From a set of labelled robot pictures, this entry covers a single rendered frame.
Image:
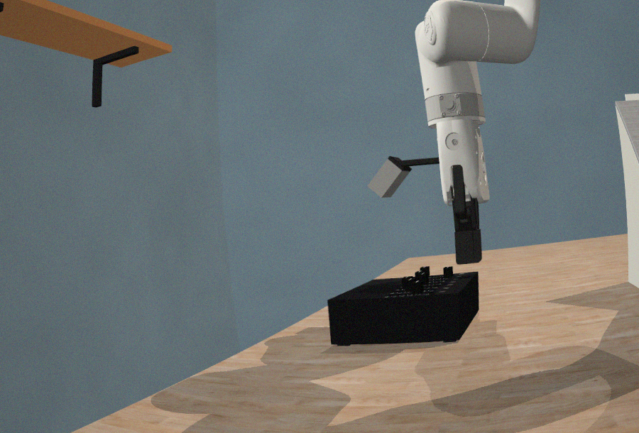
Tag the black lighting desk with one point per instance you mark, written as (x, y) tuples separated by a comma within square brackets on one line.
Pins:
[(391, 311)]

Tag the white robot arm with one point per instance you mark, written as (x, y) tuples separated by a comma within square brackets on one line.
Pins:
[(461, 30)]

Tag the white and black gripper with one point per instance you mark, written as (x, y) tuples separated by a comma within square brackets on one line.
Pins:
[(465, 170)]

